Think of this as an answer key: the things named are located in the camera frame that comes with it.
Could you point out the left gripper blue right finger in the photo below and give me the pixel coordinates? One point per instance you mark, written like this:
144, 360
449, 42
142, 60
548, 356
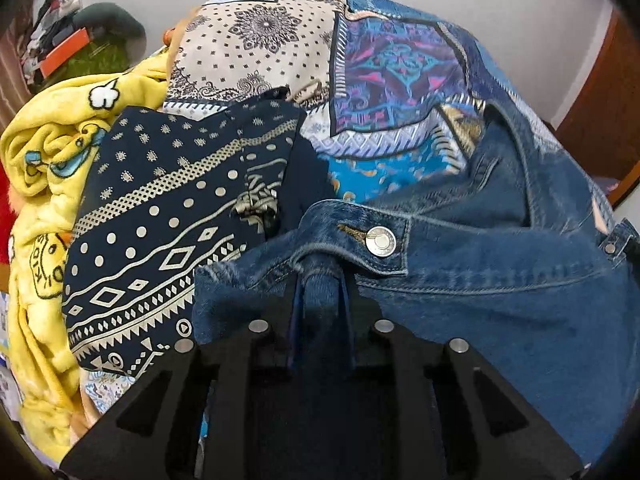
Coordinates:
446, 411

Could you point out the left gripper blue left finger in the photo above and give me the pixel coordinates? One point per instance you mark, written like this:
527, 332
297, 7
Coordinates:
191, 408

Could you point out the blue denim jacket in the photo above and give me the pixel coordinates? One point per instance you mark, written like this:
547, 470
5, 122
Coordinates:
520, 255

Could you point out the pile of clothes on stand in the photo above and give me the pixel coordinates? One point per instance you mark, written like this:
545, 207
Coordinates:
54, 23

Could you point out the navy patterned cloth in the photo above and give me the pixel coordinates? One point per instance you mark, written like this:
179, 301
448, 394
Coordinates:
166, 195

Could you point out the red plush toy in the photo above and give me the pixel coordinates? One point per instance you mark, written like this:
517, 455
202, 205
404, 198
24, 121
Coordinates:
7, 217

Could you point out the yellow cartoon fleece blanket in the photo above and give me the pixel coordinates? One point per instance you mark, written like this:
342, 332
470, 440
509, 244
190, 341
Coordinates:
47, 151

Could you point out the blue patchwork bedspread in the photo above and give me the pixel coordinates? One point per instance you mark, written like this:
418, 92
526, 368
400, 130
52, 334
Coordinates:
392, 96

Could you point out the green patterned covered stand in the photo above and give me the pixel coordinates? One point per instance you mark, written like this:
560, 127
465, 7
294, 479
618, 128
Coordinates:
105, 55

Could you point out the orange box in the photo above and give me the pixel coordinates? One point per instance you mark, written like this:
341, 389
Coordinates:
64, 51

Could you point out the dark green pillow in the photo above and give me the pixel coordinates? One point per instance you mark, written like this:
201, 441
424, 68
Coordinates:
114, 20

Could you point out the wooden wardrobe frame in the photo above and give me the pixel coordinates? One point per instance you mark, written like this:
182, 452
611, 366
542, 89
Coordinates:
601, 129

